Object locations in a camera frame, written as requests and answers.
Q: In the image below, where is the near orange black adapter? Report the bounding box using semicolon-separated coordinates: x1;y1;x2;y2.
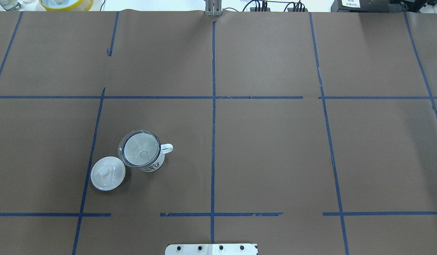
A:
284;1;308;12

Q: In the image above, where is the white ceramic lid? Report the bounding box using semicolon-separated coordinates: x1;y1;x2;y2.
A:
90;157;126;191

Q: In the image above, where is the white patterned mug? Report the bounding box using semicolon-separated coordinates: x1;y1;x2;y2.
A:
118;130;174;172

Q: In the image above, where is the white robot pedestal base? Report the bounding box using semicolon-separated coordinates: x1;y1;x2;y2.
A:
165;243;259;255

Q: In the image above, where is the clear plastic bottle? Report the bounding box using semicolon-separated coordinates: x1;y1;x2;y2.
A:
0;0;21;11

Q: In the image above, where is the black computer box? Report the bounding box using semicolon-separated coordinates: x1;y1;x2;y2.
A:
330;0;404;13

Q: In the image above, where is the orange black adapter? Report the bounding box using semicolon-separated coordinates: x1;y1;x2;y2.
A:
246;0;268;12
284;1;308;12

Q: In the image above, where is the far orange black adapter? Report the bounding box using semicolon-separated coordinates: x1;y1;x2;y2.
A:
246;0;268;12

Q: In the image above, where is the yellow rimmed bowl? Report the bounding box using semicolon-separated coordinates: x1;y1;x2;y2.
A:
39;0;94;11

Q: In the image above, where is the aluminium frame post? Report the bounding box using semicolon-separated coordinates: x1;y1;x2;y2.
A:
204;0;223;17

